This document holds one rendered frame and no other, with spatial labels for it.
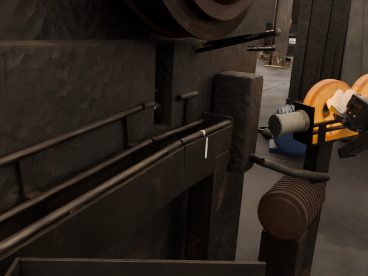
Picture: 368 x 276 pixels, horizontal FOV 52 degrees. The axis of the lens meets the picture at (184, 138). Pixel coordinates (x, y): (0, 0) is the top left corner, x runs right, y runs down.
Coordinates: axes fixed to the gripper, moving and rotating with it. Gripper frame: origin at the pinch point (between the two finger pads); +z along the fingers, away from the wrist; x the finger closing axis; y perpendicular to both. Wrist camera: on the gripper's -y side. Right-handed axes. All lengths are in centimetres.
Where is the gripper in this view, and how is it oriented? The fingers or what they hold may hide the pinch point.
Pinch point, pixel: (329, 101)
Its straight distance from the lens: 110.2
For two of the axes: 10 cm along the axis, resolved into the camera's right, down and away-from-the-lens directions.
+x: -9.2, 0.7, -3.8
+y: 1.7, -8.2, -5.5
